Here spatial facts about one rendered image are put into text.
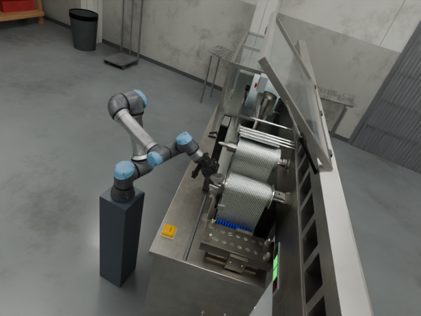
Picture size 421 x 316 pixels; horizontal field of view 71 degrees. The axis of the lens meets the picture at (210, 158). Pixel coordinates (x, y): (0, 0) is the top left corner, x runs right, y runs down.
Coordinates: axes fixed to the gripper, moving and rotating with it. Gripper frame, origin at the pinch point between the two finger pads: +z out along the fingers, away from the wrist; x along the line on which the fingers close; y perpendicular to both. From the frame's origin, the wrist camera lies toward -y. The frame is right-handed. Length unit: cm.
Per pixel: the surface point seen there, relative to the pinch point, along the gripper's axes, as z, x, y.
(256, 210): 22.0, -5.7, 12.3
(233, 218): 21.3, -5.7, -2.8
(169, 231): 5.4, -16.4, -35.3
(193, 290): 40, -32, -40
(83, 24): -200, 407, -263
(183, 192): 6.0, 19.9, -38.1
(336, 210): 4, -44, 59
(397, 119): 221, 343, 116
